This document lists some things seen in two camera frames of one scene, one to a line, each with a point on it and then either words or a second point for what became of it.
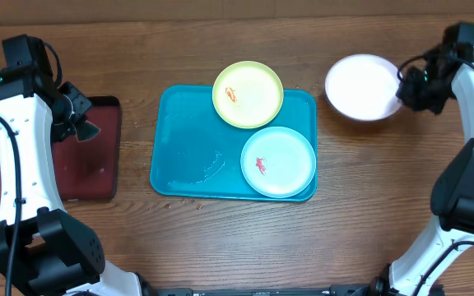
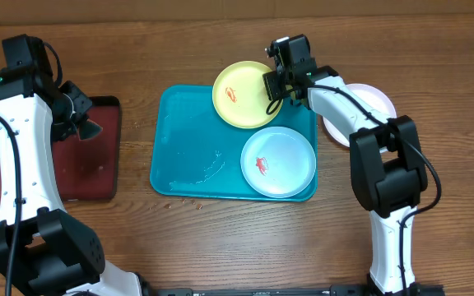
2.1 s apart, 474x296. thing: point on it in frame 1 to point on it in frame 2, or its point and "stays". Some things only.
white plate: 363,87 to 370,95
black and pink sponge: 87,131 stays
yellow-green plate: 248,94 stays
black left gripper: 84,105 stays
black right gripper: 407,93 to 275,86
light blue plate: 278,162 stays
